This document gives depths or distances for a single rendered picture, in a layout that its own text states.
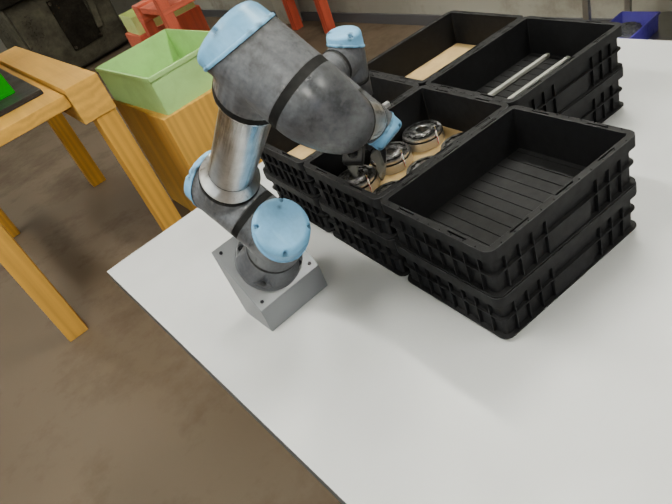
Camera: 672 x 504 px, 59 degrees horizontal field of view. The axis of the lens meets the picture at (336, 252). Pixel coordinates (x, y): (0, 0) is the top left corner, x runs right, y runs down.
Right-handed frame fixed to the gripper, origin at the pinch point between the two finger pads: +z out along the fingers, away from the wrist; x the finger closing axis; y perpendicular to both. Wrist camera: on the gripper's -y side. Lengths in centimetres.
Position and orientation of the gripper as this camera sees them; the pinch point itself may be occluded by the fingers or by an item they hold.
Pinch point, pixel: (369, 178)
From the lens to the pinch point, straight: 143.1
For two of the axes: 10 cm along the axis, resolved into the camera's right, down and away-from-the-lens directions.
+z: 1.9, 7.3, 6.6
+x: -9.7, 0.4, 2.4
